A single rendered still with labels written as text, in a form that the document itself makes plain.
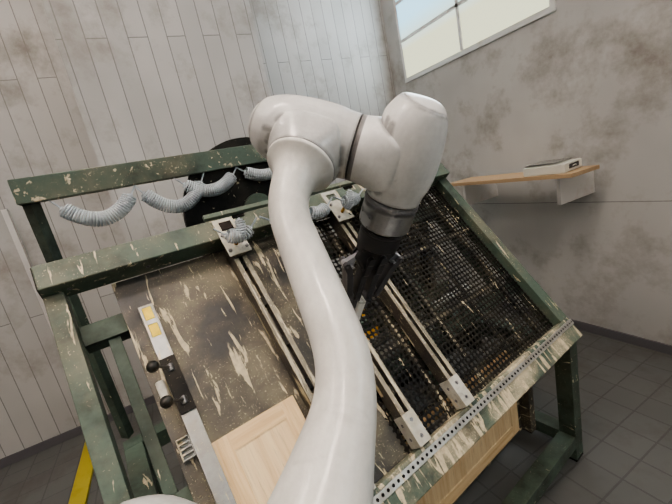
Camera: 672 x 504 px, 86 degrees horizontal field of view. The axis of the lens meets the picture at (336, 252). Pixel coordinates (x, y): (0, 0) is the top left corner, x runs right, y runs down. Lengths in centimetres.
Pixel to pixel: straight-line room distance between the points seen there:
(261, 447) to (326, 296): 105
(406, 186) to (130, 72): 308
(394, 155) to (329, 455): 37
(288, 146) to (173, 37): 310
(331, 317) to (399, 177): 24
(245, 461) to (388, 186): 108
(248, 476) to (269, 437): 13
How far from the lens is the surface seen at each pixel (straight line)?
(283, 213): 46
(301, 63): 473
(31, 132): 422
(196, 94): 346
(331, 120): 53
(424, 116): 52
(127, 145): 334
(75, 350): 147
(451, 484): 221
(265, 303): 149
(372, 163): 53
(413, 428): 154
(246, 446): 139
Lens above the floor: 198
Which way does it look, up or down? 13 degrees down
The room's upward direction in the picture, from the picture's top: 12 degrees counter-clockwise
